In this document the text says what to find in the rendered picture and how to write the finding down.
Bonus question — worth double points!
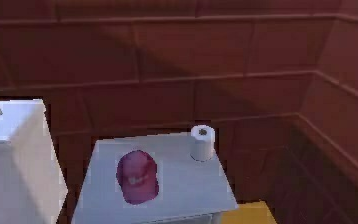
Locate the white toilet paper roll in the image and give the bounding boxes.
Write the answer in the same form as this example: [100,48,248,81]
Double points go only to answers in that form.
[189,124,217,163]

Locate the white side table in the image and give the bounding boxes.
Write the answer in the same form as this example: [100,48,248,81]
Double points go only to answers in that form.
[70,131,239,224]

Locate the magenta cap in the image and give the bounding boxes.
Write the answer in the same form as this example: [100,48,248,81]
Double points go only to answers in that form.
[115,149,160,206]

